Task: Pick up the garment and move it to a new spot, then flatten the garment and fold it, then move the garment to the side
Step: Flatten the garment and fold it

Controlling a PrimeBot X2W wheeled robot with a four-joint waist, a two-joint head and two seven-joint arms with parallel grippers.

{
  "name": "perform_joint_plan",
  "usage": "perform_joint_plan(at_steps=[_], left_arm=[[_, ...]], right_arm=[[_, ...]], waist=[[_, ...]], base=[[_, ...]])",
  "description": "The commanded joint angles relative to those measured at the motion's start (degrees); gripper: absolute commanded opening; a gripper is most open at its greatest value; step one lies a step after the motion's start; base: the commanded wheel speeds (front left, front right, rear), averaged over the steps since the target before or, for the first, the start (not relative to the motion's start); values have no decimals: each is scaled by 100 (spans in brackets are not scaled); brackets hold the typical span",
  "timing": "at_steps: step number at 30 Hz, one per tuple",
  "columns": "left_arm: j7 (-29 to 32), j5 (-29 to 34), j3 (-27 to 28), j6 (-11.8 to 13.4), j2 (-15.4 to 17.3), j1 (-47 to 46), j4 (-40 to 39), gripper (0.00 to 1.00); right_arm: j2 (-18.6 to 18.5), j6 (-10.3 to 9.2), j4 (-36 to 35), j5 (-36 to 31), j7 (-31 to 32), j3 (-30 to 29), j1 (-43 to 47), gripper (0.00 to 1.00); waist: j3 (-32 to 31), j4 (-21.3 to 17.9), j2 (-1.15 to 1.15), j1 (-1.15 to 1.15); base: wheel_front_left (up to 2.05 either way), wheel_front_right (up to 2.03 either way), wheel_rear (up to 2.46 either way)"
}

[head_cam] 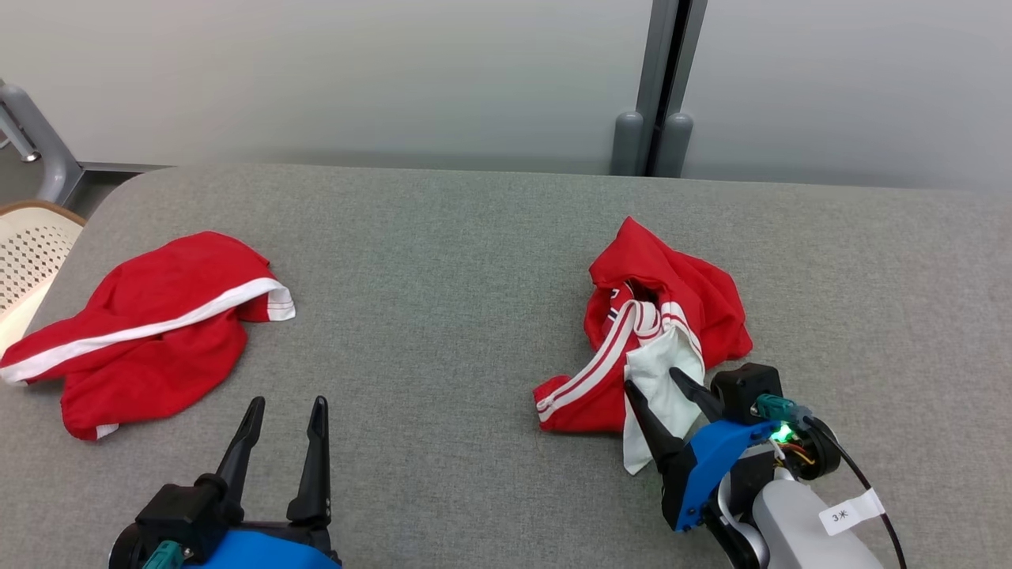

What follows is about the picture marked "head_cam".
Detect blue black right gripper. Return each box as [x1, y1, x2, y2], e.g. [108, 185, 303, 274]
[624, 367, 781, 533]

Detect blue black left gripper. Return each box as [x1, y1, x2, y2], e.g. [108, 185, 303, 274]
[182, 396, 342, 569]

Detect red shorts with white stripe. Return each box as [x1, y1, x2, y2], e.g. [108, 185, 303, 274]
[0, 231, 296, 441]

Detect white cable label tag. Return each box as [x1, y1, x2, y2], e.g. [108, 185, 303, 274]
[819, 488, 886, 537]

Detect grey partition post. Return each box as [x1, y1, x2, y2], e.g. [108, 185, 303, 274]
[610, 0, 708, 178]

